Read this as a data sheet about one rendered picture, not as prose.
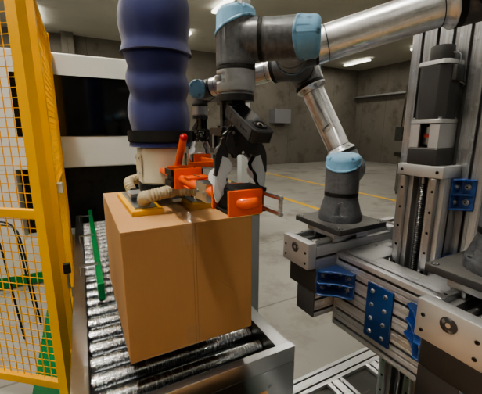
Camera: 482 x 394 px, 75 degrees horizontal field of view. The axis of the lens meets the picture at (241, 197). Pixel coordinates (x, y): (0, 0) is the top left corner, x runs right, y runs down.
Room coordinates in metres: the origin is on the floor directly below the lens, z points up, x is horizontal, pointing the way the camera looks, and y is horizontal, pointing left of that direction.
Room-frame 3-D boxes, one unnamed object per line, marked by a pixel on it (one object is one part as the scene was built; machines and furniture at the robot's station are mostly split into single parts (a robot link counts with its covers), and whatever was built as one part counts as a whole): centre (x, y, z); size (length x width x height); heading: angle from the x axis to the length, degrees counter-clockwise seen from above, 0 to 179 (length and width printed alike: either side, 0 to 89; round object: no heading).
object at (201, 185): (0.74, 0.07, 1.21); 0.07 x 0.07 x 0.04; 28
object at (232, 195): (0.62, 0.01, 1.21); 0.08 x 0.07 x 0.05; 28
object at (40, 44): (2.21, 1.31, 1.05); 1.17 x 0.10 x 2.10; 27
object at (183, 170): (0.93, 0.17, 1.21); 0.10 x 0.08 x 0.06; 118
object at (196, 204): (1.19, 0.21, 1.11); 0.34 x 0.10 x 0.05; 28
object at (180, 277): (1.14, 0.28, 0.88); 0.60 x 0.40 x 0.40; 27
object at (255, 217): (1.56, -0.06, 0.50); 0.07 x 0.07 x 1.00; 27
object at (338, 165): (1.10, -0.36, 1.20); 0.13 x 0.12 x 0.14; 153
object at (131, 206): (1.10, 0.37, 1.11); 0.34 x 0.10 x 0.05; 28
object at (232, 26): (0.64, 0.01, 1.51); 0.09 x 0.08 x 0.11; 79
